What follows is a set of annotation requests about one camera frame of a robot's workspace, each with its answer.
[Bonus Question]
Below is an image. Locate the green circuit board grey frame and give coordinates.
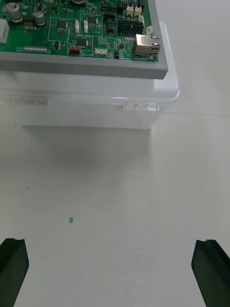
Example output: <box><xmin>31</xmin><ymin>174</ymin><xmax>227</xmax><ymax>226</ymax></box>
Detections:
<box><xmin>0</xmin><ymin>0</ymin><xmax>170</xmax><ymax>81</ymax></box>

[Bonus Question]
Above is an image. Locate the milky plastic box with lid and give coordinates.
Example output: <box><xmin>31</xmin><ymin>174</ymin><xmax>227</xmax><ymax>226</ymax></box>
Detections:
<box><xmin>0</xmin><ymin>21</ymin><xmax>181</xmax><ymax>130</ymax></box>

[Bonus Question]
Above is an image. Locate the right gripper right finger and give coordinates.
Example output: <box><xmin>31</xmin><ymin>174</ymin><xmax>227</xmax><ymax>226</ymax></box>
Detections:
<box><xmin>191</xmin><ymin>239</ymin><xmax>230</xmax><ymax>307</ymax></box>

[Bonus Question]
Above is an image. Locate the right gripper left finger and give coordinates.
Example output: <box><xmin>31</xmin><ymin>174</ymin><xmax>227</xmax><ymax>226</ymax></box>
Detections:
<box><xmin>0</xmin><ymin>237</ymin><xmax>30</xmax><ymax>307</ymax></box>

